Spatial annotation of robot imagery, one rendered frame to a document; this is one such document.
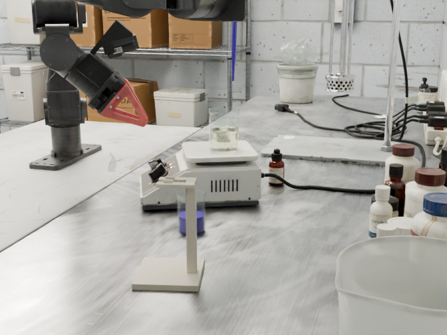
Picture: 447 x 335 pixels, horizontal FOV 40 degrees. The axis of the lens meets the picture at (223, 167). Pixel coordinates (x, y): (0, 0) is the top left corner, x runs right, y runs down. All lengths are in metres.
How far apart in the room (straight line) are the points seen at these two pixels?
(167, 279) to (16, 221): 0.34
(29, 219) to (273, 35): 2.62
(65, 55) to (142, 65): 2.76
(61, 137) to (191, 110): 2.02
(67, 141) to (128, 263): 0.57
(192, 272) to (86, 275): 0.13
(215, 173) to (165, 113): 2.40
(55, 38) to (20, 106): 2.70
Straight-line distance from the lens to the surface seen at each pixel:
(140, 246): 0.88
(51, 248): 0.90
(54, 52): 0.99
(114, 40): 1.06
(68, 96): 1.31
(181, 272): 0.77
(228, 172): 1.01
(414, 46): 3.41
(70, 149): 1.36
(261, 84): 3.52
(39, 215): 1.03
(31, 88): 3.63
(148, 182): 1.05
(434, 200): 0.74
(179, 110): 3.35
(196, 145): 1.08
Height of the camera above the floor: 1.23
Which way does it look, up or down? 15 degrees down
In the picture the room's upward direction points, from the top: straight up
